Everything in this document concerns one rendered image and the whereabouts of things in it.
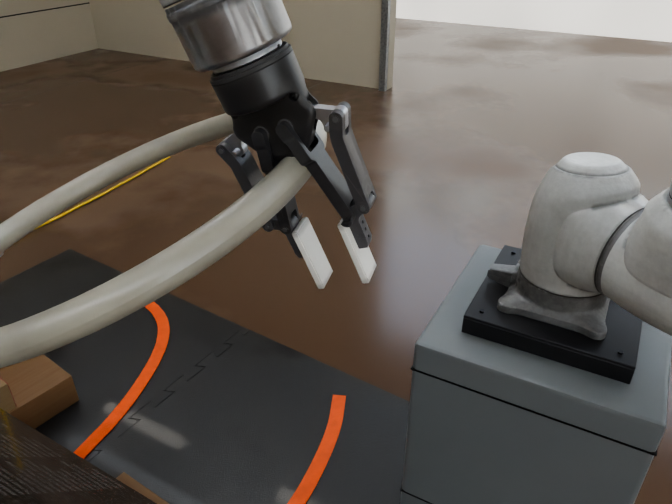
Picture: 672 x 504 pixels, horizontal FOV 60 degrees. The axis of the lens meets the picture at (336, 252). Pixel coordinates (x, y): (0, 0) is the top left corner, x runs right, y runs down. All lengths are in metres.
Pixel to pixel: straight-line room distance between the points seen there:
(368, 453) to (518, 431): 0.87
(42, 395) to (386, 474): 1.11
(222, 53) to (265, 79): 0.04
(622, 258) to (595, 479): 0.39
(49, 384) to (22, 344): 1.64
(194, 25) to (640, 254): 0.66
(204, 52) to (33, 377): 1.79
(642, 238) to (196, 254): 0.63
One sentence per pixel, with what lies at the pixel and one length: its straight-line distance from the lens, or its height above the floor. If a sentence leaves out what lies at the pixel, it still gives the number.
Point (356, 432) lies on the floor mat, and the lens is 1.93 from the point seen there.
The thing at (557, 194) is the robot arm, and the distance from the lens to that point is 0.97.
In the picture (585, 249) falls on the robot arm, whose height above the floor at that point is 1.01.
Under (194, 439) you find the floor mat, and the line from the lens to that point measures 1.96.
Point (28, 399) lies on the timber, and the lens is 2.10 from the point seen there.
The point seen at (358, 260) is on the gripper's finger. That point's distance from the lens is 0.56.
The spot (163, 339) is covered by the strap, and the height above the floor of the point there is 0.02.
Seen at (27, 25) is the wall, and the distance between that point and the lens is 7.14.
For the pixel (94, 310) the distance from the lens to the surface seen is 0.46.
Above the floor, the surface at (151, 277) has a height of 1.22.
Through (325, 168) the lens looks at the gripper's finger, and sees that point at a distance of 0.52.
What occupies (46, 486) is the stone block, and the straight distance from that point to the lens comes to 1.04.
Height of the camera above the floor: 1.46
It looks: 31 degrees down
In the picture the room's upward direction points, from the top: straight up
